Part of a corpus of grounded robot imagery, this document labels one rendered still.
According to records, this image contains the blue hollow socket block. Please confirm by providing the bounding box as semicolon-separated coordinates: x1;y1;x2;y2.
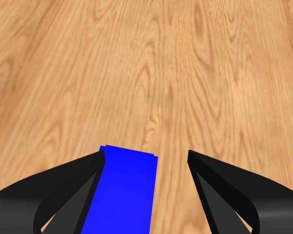
80;144;159;234

